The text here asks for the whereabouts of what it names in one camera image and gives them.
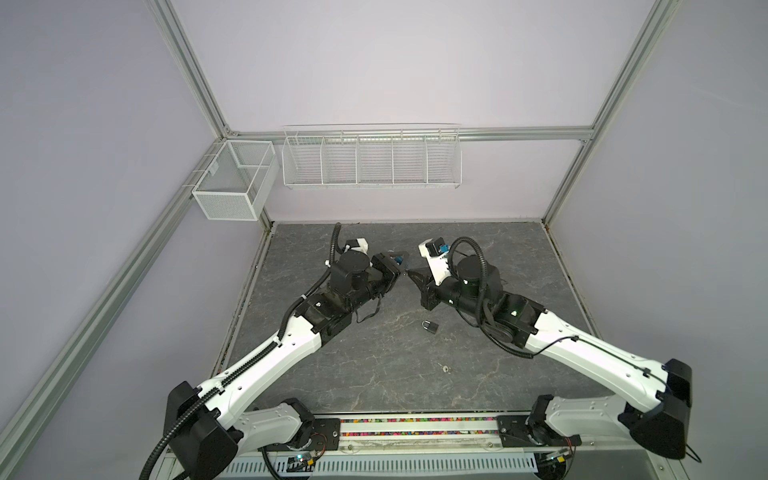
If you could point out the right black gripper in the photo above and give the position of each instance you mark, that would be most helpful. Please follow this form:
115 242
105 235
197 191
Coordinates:
430 291

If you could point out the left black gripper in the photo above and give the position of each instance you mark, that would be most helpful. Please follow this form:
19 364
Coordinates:
388 268

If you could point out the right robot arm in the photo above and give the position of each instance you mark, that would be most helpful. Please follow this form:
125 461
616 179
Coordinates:
648 402

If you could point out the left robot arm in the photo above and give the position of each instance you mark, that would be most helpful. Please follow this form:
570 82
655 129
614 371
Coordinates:
264 372

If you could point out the grey padlock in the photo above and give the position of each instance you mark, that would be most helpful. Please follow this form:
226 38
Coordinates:
430 326

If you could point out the white mesh box basket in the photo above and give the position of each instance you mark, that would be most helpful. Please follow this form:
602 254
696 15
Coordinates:
236 183

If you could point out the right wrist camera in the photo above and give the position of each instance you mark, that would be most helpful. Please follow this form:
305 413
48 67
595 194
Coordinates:
435 251

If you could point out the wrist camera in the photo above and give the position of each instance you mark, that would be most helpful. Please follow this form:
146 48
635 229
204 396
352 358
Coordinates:
435 251
358 244

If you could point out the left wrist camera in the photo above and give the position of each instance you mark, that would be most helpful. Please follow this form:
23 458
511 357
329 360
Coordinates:
358 244

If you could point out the white wire shelf basket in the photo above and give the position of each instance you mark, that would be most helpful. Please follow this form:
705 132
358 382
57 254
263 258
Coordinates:
372 156

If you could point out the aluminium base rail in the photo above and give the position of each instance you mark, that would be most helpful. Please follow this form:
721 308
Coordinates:
420 432

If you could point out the white vented cable duct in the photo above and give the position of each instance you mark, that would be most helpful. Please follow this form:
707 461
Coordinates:
417 466

